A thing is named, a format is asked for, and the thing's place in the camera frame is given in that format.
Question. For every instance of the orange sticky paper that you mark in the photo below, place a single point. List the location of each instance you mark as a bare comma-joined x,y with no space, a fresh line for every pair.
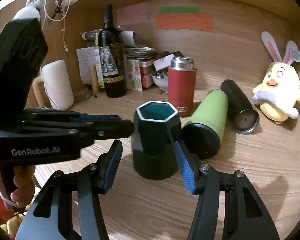
201,22

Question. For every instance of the dark green hexagonal cup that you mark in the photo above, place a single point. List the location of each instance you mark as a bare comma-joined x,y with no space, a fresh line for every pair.
156,128

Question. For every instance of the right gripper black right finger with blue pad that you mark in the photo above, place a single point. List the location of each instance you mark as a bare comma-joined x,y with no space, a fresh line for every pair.
246,216

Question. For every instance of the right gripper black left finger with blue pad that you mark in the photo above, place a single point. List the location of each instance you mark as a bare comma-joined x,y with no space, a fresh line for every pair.
68,206

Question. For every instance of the black tumbler lying down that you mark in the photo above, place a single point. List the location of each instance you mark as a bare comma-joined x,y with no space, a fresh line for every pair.
240,111

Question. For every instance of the yellow chick bunny plush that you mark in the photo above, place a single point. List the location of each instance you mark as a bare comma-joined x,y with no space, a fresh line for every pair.
279,91

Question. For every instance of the dark wine bottle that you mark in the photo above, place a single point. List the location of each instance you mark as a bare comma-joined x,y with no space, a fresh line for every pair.
111,56

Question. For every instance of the green tumbler lying down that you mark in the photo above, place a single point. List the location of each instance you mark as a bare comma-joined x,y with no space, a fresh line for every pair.
204,131

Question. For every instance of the fruit pattern card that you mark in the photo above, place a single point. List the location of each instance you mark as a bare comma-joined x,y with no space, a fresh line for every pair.
133,75

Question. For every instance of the person's hand holding gripper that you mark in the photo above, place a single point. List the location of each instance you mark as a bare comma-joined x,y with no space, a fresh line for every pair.
23,180

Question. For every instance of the white bowl with nuts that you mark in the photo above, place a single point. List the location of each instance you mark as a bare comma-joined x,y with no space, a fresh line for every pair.
160,81

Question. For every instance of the stack of books and papers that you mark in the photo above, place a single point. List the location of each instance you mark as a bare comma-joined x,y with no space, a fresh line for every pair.
145,55

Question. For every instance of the pink sticky paper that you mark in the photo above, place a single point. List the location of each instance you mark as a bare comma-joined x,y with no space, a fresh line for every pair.
133,14

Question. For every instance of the white fluffy hanging ornament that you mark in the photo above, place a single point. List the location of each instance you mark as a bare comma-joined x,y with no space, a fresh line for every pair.
32,11

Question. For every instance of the white mug wooden handle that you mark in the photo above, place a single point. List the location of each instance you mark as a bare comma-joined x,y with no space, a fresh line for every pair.
57,86

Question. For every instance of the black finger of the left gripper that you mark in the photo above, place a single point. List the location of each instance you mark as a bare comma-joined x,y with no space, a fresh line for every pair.
102,129
54,117

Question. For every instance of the white paper note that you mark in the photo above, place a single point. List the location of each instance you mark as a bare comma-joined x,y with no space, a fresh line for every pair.
86,58

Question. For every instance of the white cardboard box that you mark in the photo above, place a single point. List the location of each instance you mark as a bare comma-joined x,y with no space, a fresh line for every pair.
165,59

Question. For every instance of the green sticky paper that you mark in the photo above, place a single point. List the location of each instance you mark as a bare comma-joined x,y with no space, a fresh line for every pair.
179,10

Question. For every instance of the red thermos steel top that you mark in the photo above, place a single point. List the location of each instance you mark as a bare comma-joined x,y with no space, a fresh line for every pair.
181,84

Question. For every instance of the wooden cylinder stick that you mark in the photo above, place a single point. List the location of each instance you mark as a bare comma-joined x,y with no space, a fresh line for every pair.
94,80

